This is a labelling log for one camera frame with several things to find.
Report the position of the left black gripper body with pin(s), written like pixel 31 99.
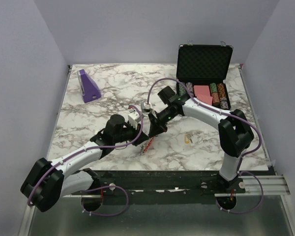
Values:
pixel 131 134

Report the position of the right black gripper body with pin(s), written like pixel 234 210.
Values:
pixel 165 115

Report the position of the red keyring with keys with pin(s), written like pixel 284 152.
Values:
pixel 146 146

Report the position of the yellow tagged key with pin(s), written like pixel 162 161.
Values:
pixel 188 139

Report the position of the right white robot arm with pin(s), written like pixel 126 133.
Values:
pixel 235 133

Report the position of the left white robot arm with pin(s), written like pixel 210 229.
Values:
pixel 45 181

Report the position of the pink playing card deck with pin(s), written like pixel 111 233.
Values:
pixel 202 93

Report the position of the black poker chip case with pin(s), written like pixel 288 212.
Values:
pixel 204 65

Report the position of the purple wedge-shaped box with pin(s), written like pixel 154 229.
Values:
pixel 88 87

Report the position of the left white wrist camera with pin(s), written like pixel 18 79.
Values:
pixel 134 118

